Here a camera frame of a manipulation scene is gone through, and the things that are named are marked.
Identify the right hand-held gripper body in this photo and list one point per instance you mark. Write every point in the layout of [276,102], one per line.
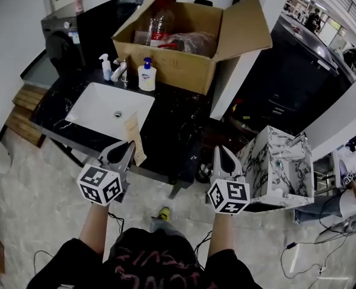
[229,197]

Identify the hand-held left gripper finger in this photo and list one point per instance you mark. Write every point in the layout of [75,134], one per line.
[129,164]
[103,156]

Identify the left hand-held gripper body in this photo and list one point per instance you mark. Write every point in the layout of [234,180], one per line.
[99,185]

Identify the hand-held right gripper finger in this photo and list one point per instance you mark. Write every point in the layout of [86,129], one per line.
[238,172]
[216,170]

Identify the brown paper strip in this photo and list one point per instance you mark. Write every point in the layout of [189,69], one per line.
[134,131]

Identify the person's left forearm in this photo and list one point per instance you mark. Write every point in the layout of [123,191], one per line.
[93,227]

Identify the person's right forearm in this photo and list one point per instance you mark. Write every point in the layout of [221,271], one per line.
[220,236]

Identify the black bucket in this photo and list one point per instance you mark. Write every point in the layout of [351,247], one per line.
[203,173]

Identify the white marble sink cabinet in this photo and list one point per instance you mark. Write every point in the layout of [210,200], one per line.
[256,167]

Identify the white rectangular sink basin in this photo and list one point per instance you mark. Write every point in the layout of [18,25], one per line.
[105,107]

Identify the black marble vanity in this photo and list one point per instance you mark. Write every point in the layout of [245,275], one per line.
[174,125]

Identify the person's yellow shoe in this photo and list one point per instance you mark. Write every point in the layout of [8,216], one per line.
[164,214]

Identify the chrome faucet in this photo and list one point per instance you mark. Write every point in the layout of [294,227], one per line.
[119,71]
[298,140]

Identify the small white spray bottle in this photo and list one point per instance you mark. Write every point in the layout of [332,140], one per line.
[106,69]

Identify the wooden steps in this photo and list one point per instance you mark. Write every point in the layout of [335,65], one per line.
[24,119]

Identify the white soap pump bottle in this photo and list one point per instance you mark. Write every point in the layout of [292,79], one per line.
[147,77]

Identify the person's black printed shirt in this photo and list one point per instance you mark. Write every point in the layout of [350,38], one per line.
[147,263]

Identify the large open cardboard box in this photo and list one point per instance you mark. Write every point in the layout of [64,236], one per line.
[180,68]

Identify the black cabinet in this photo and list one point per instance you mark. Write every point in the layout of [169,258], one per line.
[292,71]

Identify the black washing machine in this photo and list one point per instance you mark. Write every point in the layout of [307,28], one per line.
[72,41]

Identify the grey round device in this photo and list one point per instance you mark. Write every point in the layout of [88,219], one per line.
[354,224]

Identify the clear plastic bag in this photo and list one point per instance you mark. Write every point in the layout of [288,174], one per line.
[192,42]

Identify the clear plastic bottle red label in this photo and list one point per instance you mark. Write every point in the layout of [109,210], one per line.
[159,23]

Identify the pink bottle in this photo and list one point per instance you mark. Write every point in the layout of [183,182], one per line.
[79,3]

